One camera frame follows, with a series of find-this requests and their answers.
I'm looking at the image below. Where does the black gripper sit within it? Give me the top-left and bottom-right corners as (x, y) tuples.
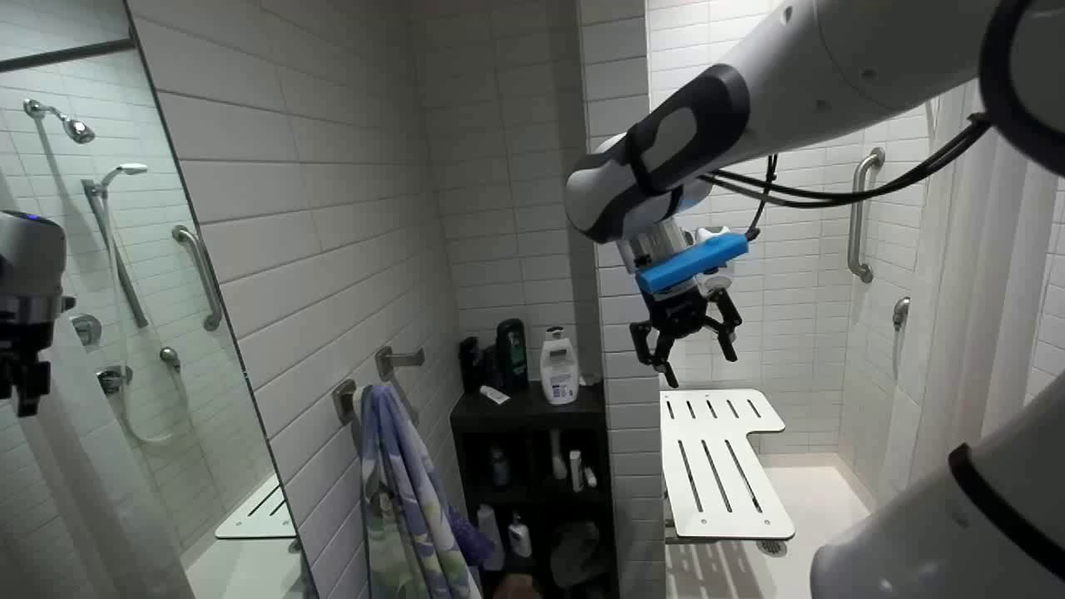
(628, 281), (744, 388)

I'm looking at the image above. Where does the white shower curtain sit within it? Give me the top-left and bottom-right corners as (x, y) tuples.
(881, 80), (1065, 508)

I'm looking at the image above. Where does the white slatted shower bench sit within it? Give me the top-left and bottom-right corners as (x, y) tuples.
(660, 387), (799, 547)

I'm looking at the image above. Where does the white pump lotion bottle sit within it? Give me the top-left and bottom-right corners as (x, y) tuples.
(536, 322), (584, 411)

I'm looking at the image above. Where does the slim white tube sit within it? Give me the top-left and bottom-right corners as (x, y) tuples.
(545, 427), (570, 487)

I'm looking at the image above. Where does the dark green bottle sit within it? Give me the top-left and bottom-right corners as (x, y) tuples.
(493, 316), (531, 398)

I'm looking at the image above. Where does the black shelf unit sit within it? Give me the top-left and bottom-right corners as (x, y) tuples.
(446, 378), (624, 599)

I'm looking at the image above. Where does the chrome grab bar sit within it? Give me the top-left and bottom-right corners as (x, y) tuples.
(845, 144), (888, 287)

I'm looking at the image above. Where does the small black bottle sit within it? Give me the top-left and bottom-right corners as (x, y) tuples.
(457, 333), (489, 403)

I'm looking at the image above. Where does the dark shelf bottle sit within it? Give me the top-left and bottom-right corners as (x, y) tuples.
(486, 443), (517, 494)

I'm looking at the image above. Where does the grey folded cloth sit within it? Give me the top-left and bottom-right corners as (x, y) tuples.
(545, 520), (612, 592)

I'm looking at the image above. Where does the white squat bottle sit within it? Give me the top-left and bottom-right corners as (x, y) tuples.
(505, 511), (539, 565)

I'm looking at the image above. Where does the tall pale bottle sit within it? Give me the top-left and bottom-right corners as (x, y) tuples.
(476, 503), (510, 575)

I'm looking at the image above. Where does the chrome towel bar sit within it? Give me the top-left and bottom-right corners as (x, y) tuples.
(331, 342), (429, 432)

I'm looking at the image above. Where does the blue patterned towel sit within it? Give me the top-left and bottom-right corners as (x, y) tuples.
(348, 378), (489, 599)

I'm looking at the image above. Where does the large wall mirror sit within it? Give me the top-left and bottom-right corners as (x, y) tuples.
(0, 37), (318, 599)

